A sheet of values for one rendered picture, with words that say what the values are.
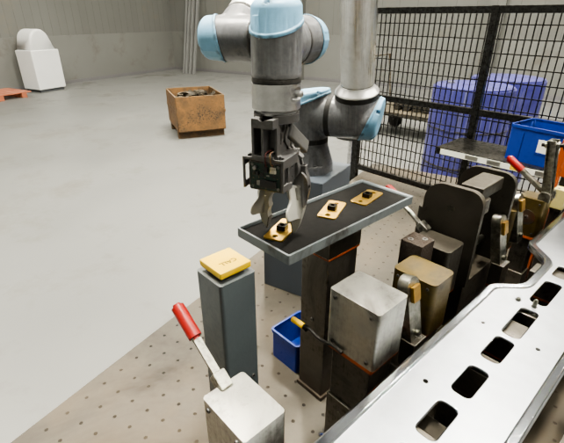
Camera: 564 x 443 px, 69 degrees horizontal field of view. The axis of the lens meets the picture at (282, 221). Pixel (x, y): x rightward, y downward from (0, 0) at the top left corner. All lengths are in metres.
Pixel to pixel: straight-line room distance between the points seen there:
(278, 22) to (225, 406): 0.51
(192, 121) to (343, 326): 5.29
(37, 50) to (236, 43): 10.19
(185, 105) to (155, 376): 4.91
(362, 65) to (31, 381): 1.97
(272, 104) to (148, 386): 0.77
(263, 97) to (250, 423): 0.44
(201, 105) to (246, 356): 5.22
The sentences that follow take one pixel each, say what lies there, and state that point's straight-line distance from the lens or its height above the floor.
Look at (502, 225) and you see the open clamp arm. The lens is 1.07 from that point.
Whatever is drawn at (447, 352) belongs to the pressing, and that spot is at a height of 1.00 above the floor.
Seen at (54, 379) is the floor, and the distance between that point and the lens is 2.31.
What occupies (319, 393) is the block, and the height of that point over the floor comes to 0.72.
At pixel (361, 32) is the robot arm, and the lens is 1.07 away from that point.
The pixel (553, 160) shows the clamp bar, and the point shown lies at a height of 1.17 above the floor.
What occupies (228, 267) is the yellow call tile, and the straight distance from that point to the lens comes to 0.65.
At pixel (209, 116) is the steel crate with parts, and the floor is 0.29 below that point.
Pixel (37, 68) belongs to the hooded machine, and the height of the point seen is 0.50.
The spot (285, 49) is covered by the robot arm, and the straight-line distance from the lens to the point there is 0.62.
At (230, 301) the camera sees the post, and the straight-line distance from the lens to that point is 0.67.
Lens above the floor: 1.51
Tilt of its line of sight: 26 degrees down
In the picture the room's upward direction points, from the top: straight up
